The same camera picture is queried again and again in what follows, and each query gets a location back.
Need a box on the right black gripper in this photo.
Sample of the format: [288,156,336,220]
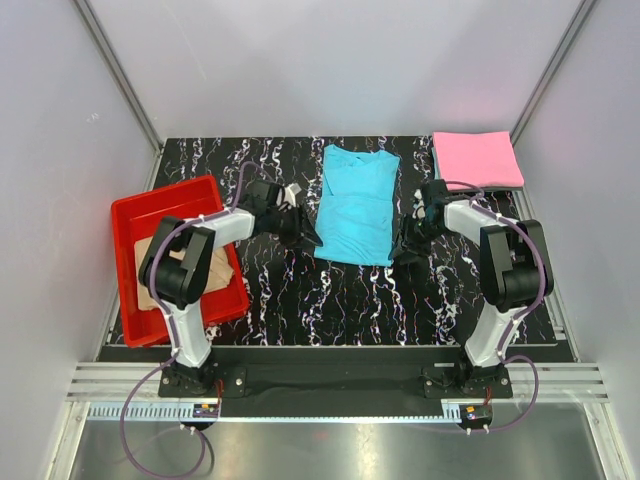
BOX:
[387,213,445,265]

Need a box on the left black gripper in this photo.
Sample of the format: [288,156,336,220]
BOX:
[266,204,322,251]

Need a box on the turquoise t shirt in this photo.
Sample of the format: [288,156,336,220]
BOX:
[314,145,400,267]

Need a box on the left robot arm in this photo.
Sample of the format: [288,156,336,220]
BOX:
[138,180,322,396]

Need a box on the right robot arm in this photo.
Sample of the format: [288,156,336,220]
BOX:
[389,179,554,398]

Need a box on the teal folded t shirt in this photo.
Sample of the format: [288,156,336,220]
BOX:
[432,147,442,180]

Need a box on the beige folded t shirt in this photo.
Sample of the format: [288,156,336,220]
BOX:
[134,237,234,311]

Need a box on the pink folded t shirt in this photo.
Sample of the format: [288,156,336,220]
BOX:
[432,131,525,188]

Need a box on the red plastic bin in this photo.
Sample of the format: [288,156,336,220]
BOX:
[111,175,250,347]

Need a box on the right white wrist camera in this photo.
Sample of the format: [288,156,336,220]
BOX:
[412,189,425,219]

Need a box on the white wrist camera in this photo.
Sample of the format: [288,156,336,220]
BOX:
[280,183,301,207]
[412,189,425,219]

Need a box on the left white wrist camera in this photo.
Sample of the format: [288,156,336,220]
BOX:
[280,183,301,207]

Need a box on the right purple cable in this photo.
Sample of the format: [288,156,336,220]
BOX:
[414,179,549,436]

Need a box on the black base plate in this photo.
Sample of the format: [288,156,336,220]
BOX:
[99,343,516,420]

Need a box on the aluminium rail frame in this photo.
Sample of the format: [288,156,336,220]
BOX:
[64,189,611,425]

